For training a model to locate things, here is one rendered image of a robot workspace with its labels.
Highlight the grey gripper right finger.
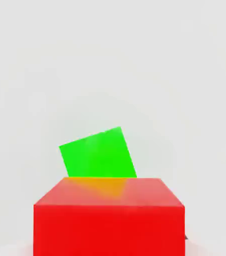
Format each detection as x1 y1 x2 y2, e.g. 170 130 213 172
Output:
184 234 202 256

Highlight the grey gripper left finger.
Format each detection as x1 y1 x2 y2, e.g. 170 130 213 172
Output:
17 242 34 256

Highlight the small red cube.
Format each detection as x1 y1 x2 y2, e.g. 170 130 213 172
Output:
33 176 186 256

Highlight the small green cube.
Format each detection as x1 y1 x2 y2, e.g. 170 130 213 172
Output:
59 126 138 179

